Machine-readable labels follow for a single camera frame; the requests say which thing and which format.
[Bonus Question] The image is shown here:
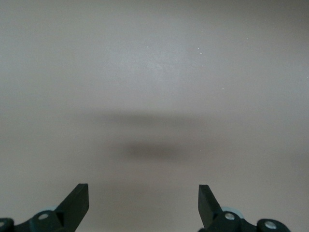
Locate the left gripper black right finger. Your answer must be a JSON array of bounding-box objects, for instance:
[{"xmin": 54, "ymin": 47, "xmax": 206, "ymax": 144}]
[{"xmin": 197, "ymin": 184, "xmax": 291, "ymax": 232}]

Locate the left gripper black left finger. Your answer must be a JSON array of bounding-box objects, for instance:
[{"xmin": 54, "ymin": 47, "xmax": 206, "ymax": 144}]
[{"xmin": 0, "ymin": 183, "xmax": 90, "ymax": 232}]

